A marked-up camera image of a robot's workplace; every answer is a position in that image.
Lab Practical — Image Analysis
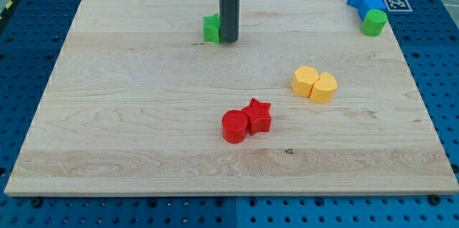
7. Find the red cylinder block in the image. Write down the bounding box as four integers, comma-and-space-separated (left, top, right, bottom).
222, 110, 248, 143

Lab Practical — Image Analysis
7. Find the red star block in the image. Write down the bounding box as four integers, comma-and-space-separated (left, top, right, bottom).
242, 98, 272, 136

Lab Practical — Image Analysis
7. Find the wooden board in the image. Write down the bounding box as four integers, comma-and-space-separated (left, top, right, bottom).
5, 0, 458, 197

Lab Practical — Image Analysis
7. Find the green star block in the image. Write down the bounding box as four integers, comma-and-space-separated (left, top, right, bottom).
202, 14, 220, 44

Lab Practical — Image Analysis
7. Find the yellow hexagon block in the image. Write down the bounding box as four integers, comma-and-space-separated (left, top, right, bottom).
291, 65, 319, 98

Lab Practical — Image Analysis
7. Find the yellow heart block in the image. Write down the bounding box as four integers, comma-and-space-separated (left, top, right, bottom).
309, 72, 339, 103

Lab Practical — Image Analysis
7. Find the green cylinder block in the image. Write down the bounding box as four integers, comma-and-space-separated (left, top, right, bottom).
361, 9, 388, 37

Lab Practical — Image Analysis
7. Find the blue cube block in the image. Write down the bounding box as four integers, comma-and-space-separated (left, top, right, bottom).
358, 0, 388, 21

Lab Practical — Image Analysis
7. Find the white fiducial marker tag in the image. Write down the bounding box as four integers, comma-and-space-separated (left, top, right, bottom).
382, 0, 412, 12

